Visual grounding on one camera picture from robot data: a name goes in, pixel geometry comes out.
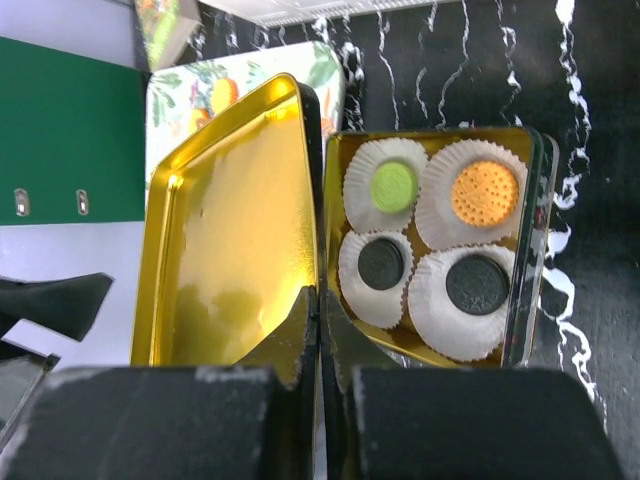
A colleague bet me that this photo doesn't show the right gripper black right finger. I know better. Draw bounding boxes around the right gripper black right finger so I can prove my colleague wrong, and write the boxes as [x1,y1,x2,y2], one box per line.
[319,291,623,479]

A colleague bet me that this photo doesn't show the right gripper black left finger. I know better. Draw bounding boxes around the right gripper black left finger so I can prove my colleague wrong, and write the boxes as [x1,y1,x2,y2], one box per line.
[1,287,317,479]

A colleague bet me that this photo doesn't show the black sandwich cookie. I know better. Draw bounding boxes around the black sandwich cookie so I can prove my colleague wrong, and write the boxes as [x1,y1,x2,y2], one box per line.
[357,238,405,291]
[445,254,510,316]

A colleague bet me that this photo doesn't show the gold tin lid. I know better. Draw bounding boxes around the gold tin lid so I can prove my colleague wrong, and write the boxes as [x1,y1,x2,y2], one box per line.
[131,73,323,385]

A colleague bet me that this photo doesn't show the gold cookie tin base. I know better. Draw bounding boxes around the gold cookie tin base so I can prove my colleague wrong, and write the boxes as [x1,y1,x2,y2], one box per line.
[323,127,559,368]

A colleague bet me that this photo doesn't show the green sandwich cookie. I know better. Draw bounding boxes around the green sandwich cookie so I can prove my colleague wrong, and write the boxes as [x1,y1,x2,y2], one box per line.
[370,161,418,214]

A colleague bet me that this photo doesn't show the orange round patterned cookie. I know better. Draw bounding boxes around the orange round patterned cookie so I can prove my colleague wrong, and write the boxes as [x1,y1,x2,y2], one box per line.
[451,160,520,228]

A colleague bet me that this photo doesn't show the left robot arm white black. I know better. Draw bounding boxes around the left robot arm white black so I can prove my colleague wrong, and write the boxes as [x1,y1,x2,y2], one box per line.
[1,273,113,433]

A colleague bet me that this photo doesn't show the white paper cup front left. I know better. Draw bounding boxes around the white paper cup front left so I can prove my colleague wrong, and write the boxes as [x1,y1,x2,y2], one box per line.
[338,230,413,329]

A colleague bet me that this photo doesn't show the white paper cup back right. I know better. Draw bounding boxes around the white paper cup back right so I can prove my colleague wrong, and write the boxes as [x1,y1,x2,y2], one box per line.
[414,140,528,250]

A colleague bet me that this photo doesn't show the white paper cup back left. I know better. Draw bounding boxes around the white paper cup back left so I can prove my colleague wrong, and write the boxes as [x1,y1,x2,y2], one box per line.
[343,138,428,233]

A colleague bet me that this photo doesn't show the floral patterned serving tray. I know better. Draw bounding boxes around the floral patterned serving tray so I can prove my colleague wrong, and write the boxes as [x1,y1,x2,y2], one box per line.
[145,41,346,187]

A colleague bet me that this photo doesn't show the green lever arch binder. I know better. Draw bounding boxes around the green lever arch binder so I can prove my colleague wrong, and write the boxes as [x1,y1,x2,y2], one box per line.
[1,38,145,226]

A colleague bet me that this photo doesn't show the green treehouse paperback book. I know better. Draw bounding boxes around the green treehouse paperback book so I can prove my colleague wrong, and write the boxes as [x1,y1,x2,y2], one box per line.
[134,0,201,72]

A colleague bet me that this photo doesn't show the white desk file organizer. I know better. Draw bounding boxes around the white desk file organizer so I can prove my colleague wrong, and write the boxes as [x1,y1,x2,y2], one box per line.
[201,0,432,27]

